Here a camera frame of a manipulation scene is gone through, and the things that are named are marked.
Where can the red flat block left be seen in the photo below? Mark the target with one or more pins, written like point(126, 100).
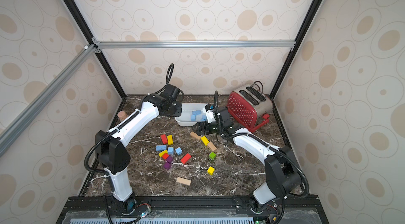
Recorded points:
point(164, 139)

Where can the long red block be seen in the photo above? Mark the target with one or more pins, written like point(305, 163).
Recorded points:
point(186, 158)

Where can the yellow cube left cluster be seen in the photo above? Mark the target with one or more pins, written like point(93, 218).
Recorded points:
point(161, 154)

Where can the yellow flat block left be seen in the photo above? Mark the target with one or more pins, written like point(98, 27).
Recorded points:
point(170, 139)

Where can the natural wood block middle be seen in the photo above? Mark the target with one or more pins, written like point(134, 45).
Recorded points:
point(211, 146)

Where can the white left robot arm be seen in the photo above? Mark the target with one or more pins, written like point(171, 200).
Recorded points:
point(109, 155)

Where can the blue cube cluster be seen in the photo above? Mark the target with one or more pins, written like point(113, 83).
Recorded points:
point(178, 151)
point(170, 150)

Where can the natural wood flat block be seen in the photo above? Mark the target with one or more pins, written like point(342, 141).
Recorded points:
point(183, 181)

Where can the red polka dot toaster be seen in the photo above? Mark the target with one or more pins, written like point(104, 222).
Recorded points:
point(249, 106)

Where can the yellow block centre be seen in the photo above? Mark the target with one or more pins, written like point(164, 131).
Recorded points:
point(205, 140)

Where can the natural wood block rear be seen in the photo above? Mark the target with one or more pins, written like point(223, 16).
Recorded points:
point(194, 135)

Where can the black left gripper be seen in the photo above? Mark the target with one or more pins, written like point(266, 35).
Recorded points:
point(179, 112)

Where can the silver left frame bar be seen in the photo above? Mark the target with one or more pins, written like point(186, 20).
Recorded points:
point(18, 126)

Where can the purple block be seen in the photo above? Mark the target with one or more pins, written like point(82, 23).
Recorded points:
point(169, 160)

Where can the silver horizontal frame bar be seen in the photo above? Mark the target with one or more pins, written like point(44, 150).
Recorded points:
point(195, 44)

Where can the small blue cube front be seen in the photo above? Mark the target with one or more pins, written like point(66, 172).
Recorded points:
point(203, 117)

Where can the white plastic tub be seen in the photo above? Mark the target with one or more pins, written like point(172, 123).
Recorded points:
point(189, 107)

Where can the small yellow cube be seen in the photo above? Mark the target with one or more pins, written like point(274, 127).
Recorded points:
point(210, 170)

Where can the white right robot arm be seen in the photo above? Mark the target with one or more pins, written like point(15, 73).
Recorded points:
point(283, 175)

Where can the pink lid glass jar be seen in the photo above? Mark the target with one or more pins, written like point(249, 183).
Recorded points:
point(122, 115)

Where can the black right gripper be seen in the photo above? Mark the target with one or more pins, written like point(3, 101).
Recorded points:
point(208, 128)

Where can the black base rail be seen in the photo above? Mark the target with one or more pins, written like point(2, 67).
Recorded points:
point(193, 210)

